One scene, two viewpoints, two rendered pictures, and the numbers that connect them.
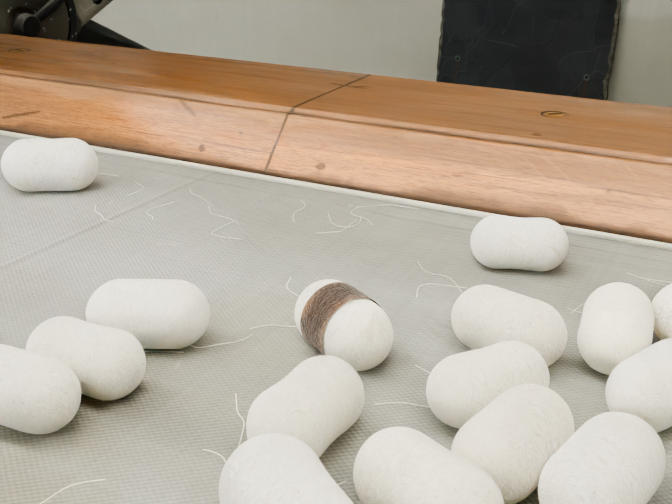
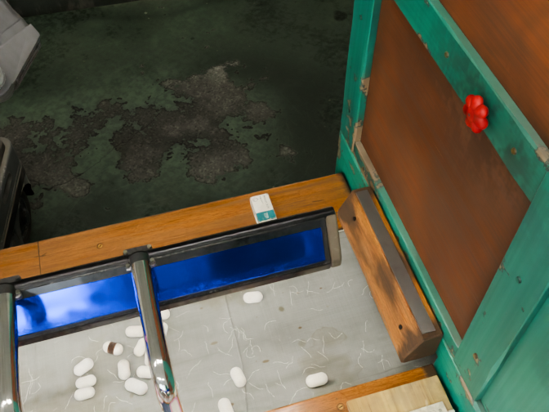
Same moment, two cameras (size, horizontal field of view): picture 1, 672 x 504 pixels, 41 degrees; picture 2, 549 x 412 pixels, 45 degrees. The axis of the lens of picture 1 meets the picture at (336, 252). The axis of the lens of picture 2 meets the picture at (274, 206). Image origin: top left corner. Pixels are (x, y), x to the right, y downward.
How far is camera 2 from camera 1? 95 cm
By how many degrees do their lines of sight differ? 44
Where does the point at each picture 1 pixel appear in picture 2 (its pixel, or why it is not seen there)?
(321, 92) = (37, 265)
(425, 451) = (145, 369)
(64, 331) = (82, 382)
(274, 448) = (131, 382)
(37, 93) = not seen: outside the picture
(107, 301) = (79, 371)
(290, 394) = (123, 372)
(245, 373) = (104, 364)
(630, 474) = not seen: hidden behind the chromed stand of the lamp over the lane
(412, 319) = (117, 333)
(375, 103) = (57, 265)
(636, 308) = not seen: hidden behind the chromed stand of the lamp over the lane
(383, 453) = (140, 373)
